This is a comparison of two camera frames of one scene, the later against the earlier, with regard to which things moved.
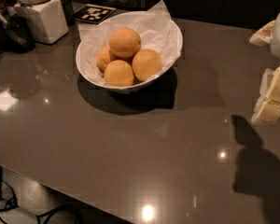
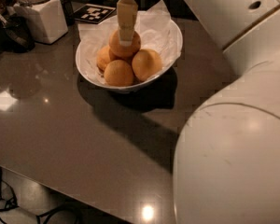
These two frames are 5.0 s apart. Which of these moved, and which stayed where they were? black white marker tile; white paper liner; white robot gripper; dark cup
Moved: white robot gripper
Stayed: dark cup; black white marker tile; white paper liner
